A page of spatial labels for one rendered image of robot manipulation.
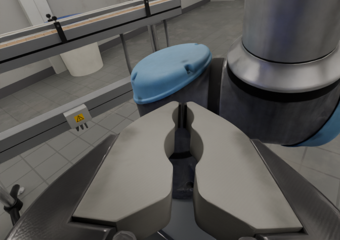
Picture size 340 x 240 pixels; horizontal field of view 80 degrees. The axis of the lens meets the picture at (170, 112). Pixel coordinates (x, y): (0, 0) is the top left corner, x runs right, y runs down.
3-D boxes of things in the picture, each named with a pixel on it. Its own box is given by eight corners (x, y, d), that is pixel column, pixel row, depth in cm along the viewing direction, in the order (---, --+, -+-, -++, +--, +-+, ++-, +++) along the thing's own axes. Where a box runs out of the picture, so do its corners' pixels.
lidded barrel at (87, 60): (92, 58, 341) (74, 12, 299) (114, 63, 309) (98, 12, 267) (59, 74, 306) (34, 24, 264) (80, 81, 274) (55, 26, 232)
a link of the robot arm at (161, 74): (157, 106, 42) (142, 39, 34) (224, 109, 38) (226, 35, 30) (133, 149, 33) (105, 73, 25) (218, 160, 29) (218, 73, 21)
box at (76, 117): (72, 129, 113) (65, 117, 108) (69, 125, 116) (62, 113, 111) (92, 119, 118) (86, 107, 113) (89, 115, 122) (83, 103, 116)
